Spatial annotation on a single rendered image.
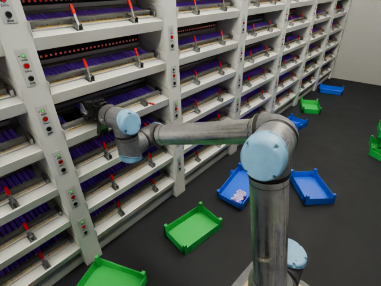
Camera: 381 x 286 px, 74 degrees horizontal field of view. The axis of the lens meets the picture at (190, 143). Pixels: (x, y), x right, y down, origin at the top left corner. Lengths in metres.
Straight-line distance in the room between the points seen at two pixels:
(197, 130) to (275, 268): 0.52
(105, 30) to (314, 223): 1.59
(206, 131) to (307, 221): 1.13
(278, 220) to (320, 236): 1.02
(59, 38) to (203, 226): 1.26
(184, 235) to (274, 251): 0.87
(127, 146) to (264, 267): 0.63
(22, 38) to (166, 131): 0.58
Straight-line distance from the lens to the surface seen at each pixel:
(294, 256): 1.15
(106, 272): 1.59
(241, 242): 1.64
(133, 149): 1.02
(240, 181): 1.93
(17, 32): 1.06
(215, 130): 0.89
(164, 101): 1.46
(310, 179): 2.19
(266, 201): 0.74
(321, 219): 1.90
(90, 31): 1.16
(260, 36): 2.23
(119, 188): 1.47
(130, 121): 0.96
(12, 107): 1.08
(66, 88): 1.14
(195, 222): 1.71
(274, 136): 0.67
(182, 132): 0.97
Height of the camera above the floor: 1.28
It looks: 31 degrees down
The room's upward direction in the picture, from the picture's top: 2 degrees counter-clockwise
